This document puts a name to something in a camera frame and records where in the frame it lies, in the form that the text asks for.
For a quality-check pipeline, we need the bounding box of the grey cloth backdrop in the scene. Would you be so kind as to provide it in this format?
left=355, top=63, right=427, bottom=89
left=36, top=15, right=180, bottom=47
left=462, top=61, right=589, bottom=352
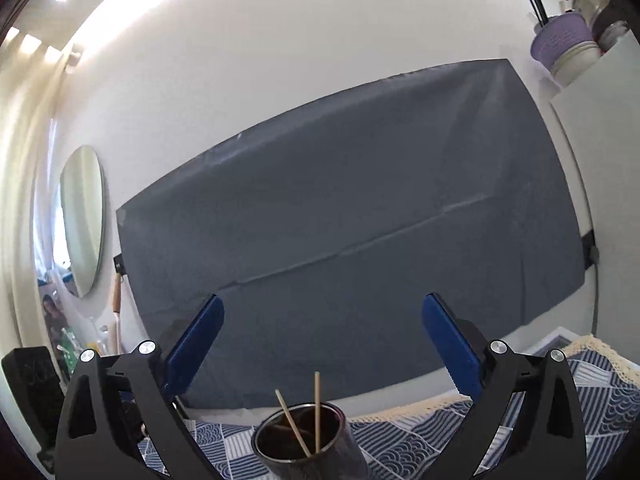
left=117, top=58, right=585, bottom=410

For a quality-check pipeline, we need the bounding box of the blue white patterned tablecloth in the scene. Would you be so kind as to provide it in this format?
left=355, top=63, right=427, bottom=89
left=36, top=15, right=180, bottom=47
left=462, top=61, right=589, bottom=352
left=136, top=334, right=640, bottom=480

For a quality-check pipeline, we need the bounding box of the oval wall mirror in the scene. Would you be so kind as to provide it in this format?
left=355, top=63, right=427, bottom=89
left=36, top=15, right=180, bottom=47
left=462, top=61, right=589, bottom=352
left=58, top=145, right=104, bottom=298

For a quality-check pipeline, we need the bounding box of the black cylindrical utensil holder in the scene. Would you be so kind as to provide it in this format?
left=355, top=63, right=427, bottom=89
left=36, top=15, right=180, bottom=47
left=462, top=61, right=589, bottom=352
left=252, top=403, right=369, bottom=480

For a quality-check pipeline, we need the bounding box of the wooden chopstick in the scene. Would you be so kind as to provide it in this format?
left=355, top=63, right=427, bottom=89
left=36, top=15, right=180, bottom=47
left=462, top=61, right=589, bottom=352
left=314, top=370, right=322, bottom=454
left=274, top=388, right=311, bottom=457

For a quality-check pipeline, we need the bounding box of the wooden hairbrush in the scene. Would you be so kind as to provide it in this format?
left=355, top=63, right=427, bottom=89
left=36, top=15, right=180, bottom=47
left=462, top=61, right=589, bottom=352
left=110, top=273, right=122, bottom=354

